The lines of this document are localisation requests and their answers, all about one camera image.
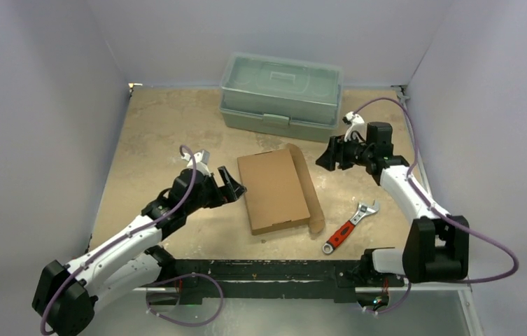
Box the translucent green plastic toolbox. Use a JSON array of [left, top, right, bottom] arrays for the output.
[[220, 52, 343, 142]]

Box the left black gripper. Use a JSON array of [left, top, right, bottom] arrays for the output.
[[184, 166, 245, 215]]

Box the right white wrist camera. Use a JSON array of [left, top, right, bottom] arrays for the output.
[[342, 111, 365, 142]]

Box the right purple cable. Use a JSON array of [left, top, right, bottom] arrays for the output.
[[356, 97, 520, 317]]

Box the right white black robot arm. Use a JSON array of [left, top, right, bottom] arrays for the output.
[[316, 122, 469, 285]]

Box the red handled adjustable wrench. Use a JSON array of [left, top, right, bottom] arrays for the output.
[[322, 200, 380, 255]]

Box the brown cardboard box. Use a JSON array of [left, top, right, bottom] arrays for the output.
[[237, 143, 325, 235]]

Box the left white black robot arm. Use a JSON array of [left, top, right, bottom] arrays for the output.
[[32, 167, 246, 335]]

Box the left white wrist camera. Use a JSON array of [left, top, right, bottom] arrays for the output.
[[182, 149, 212, 176]]

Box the black metal base rail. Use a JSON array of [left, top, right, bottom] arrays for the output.
[[148, 259, 405, 305]]

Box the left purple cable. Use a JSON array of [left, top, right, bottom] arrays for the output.
[[39, 145, 198, 336]]

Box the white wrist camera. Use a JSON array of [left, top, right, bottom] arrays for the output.
[[182, 149, 212, 176], [342, 111, 365, 142]]

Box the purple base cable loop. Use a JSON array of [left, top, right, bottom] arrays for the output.
[[146, 272, 225, 328]]

